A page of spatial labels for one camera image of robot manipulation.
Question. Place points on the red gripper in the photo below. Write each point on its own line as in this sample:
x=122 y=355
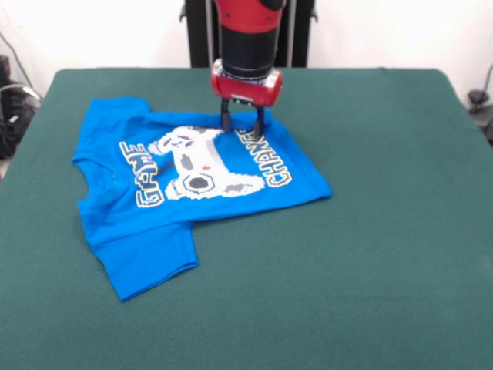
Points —
x=246 y=88

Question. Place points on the blue shirt with white print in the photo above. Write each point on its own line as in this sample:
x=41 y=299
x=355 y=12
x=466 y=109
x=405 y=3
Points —
x=146 y=250

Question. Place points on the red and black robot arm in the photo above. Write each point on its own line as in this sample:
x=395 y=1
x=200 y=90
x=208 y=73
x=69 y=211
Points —
x=250 y=34

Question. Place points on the dark green table cloth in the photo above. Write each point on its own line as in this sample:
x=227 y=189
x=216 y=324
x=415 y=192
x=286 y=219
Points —
x=346 y=250

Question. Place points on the black stand base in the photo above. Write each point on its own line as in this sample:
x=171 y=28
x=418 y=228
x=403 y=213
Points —
x=477 y=97
x=15 y=115

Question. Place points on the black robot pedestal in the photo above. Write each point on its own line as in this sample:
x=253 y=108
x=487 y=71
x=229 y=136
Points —
x=296 y=34

